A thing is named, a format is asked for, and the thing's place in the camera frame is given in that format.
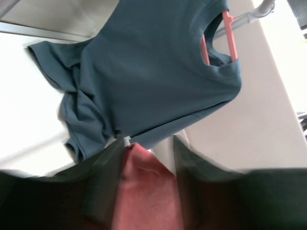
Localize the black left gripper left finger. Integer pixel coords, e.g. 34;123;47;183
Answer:
0;139;125;230

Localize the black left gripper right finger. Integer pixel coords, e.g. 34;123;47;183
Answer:
173;136;307;230

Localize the red t shirt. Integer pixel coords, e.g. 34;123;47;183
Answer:
112;144;184;230

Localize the teal t shirt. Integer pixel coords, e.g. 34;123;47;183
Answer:
28;0;241;161

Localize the pink hanger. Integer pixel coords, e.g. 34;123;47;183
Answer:
201;11;238;65

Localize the white clothes rack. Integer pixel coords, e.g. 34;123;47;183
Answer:
214;0;275;38

